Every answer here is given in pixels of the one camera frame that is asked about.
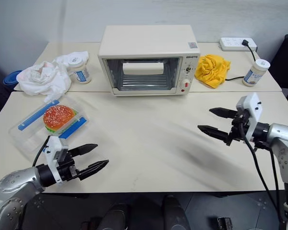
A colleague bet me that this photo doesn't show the black power plug and cable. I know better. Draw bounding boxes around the black power plug and cable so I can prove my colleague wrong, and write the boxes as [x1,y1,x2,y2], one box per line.
[224,40,261,82]

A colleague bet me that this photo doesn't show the crumpled white cloth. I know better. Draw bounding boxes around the crumpled white cloth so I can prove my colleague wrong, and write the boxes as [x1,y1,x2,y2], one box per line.
[16,51,90,103]

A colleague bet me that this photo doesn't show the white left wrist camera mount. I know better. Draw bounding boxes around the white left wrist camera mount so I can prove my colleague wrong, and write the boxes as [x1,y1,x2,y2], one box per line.
[44,136,69,185]

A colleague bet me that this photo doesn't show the white-lidded jar with blue label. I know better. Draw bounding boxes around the white-lidded jar with blue label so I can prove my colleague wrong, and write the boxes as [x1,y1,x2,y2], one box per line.
[242,59,271,87]
[69,55,92,84]

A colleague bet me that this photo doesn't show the crumpled yellow cloth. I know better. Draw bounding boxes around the crumpled yellow cloth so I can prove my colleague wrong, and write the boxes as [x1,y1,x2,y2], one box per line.
[194,54,231,89]

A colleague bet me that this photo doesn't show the toy hamburger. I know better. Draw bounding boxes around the toy hamburger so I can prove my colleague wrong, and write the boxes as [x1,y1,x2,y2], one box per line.
[43,104,78,134]

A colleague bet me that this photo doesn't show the white power strip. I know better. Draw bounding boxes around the white power strip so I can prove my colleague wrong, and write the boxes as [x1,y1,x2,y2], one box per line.
[219,36,258,52]

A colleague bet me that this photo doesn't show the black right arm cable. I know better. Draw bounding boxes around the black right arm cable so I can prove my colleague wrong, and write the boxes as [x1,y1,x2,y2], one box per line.
[239,118,286,230]

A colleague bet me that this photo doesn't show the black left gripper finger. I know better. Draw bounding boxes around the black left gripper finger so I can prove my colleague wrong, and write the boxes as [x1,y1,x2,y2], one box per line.
[69,143,98,158]
[79,160,109,181]

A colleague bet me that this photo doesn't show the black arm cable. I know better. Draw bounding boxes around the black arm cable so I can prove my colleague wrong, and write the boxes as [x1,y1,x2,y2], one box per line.
[33,137,50,167]
[239,118,286,230]

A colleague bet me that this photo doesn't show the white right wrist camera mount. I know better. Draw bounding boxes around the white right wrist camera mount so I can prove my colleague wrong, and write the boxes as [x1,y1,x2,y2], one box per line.
[235,92,265,142]

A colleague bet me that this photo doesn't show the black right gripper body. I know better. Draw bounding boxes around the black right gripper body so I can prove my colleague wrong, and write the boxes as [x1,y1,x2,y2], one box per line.
[227,110,250,147]

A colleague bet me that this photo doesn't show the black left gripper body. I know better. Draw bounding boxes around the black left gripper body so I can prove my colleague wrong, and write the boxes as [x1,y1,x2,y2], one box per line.
[55,149,84,182]

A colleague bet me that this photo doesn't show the clear plastic box, blue clips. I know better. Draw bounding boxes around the clear plastic box, blue clips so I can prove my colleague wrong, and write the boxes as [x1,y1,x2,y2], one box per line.
[9,97,91,160]

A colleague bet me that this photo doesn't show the cream toaster oven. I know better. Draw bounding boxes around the cream toaster oven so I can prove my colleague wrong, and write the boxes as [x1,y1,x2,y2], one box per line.
[97,25,201,97]

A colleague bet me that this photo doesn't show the small black block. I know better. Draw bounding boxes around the small black block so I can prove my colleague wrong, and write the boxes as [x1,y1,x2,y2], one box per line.
[216,217,232,230]

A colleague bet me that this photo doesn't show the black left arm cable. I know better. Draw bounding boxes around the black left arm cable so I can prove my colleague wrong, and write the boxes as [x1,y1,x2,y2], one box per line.
[33,137,50,167]

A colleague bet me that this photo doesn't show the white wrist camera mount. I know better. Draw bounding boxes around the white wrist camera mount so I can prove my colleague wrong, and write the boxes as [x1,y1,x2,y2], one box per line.
[235,92,265,142]
[44,136,69,185]

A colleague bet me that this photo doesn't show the blue tape roll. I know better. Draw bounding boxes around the blue tape roll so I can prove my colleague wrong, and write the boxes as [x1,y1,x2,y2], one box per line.
[2,70,24,85]

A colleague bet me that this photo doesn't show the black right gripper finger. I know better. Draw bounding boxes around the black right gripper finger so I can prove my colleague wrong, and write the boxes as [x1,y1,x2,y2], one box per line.
[209,107,238,120]
[197,125,231,144]

